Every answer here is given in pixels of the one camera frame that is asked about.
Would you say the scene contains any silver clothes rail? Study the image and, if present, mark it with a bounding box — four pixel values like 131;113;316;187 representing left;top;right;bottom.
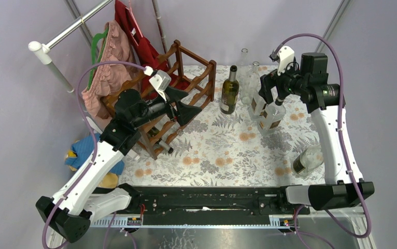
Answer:
28;0;112;93

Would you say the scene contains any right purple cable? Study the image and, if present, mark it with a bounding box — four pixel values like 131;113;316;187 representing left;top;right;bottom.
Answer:
271;33;372;249

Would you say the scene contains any green wine bottle silver neck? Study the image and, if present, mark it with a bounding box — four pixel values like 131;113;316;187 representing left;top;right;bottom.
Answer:
220;65;239;114

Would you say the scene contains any clear bottle dark label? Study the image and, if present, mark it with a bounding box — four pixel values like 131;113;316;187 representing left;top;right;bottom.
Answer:
291;144;324;178

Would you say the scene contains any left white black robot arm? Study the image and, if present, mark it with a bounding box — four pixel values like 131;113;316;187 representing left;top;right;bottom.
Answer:
36;87;202;248

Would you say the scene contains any floral tablecloth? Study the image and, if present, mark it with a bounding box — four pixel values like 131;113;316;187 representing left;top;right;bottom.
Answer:
119;65;324;187

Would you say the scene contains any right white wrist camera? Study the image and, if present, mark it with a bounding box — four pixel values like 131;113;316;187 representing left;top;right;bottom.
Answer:
270;46;294;76

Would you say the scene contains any pink hanging garment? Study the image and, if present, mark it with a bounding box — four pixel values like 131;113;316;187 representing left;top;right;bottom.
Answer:
81;20;138;129

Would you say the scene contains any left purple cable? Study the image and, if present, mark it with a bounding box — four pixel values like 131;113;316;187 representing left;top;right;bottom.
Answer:
41;61;153;249

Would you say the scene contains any clear tall bottle back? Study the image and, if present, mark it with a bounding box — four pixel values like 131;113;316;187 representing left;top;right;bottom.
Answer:
236;48;249;86

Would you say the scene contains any purple cable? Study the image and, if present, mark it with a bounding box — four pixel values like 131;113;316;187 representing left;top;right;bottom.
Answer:
271;33;372;249
41;61;153;249

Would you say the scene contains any green wine bottle brown label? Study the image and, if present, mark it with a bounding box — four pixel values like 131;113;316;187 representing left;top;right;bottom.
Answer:
147;125;174;154

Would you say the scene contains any yellow cloth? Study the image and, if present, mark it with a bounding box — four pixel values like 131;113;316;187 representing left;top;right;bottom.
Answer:
64;149;119;189

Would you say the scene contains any green clothes hanger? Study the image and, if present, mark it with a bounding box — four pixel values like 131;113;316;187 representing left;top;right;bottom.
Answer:
86;26;109;91

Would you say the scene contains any brown wooden wine rack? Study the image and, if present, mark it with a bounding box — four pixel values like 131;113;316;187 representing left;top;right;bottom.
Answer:
100;40;217;159

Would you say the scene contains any white slotted cable duct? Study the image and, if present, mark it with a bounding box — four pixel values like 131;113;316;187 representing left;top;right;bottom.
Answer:
88;214;301;230

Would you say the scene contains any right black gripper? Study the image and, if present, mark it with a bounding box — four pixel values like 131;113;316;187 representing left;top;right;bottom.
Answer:
258;58;307;104

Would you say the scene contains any clear bottle black cap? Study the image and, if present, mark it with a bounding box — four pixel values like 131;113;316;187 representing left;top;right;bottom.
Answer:
257;102;286;136
248;92;267;120

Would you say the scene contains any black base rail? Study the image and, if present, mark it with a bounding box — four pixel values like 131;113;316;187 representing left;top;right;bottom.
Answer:
117;184;299;217

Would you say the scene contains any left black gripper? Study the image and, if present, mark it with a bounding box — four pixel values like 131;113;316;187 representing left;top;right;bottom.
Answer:
131;85;201;129

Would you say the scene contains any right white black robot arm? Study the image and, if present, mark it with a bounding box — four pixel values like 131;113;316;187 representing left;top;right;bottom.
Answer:
259;50;375;214

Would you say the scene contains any blue cloth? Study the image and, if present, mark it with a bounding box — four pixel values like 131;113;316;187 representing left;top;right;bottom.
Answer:
64;133;124;176

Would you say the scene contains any red hanging garment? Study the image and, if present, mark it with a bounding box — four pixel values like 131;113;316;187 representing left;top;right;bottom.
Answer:
115;1;189;100

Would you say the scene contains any clear bottle black cap rear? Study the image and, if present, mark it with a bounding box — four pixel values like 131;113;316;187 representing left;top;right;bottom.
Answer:
248;92;267;120

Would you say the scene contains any clear bottle black cap front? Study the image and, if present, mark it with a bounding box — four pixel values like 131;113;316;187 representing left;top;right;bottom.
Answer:
257;102;286;136

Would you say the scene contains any clear round bottle back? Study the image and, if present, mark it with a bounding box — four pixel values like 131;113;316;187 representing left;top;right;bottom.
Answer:
240;61;260;105

